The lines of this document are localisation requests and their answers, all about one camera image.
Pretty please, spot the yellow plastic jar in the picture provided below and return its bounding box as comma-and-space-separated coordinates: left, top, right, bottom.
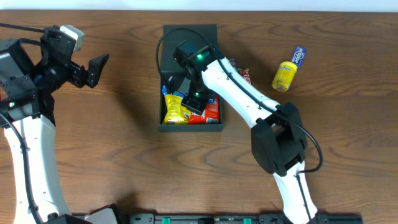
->
272, 61, 298, 92

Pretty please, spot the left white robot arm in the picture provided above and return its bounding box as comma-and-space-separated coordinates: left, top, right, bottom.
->
1, 25, 123, 223

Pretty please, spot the blue gum packet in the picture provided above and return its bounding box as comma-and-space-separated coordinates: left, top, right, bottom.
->
290, 46, 307, 68

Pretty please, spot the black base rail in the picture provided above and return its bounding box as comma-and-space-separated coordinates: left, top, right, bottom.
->
74, 212, 364, 224

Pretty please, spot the red KitKat bar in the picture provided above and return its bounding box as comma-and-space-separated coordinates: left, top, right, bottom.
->
238, 68, 251, 83

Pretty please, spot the red snack bag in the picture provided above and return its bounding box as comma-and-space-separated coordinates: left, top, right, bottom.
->
188, 96, 220, 124

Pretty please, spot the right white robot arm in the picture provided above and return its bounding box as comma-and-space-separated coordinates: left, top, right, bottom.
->
173, 40, 318, 223

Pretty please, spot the yellow snack bag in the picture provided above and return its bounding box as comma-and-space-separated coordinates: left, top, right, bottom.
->
162, 94, 191, 124

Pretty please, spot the blue Oreo cookie pack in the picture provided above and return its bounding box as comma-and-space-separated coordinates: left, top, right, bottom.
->
161, 84, 185, 98

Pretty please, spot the black box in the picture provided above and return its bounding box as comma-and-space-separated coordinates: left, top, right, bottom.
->
159, 24, 224, 132

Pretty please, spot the dark purple chocolate bar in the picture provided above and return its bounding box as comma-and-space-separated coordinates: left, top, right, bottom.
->
229, 58, 238, 68

